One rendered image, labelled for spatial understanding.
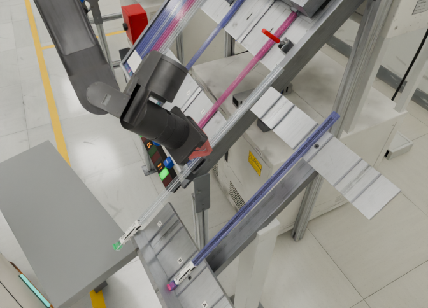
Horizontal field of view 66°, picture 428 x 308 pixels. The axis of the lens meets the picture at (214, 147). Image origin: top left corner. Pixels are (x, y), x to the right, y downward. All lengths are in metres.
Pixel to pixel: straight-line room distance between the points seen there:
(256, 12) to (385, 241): 1.27
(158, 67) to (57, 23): 0.14
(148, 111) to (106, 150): 1.64
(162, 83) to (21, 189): 0.83
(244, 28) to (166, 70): 0.56
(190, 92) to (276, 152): 0.37
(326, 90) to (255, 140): 0.46
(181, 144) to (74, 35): 0.23
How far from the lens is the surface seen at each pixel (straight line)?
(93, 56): 0.49
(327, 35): 0.91
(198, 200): 0.97
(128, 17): 1.74
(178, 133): 0.54
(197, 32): 2.45
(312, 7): 0.90
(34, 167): 1.29
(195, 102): 1.03
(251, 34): 1.01
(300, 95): 1.45
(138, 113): 0.50
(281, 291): 1.58
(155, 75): 0.51
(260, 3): 1.06
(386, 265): 1.78
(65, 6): 0.51
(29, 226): 1.13
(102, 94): 0.48
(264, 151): 1.17
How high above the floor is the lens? 1.45
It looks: 45 degrees down
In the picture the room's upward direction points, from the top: straight up
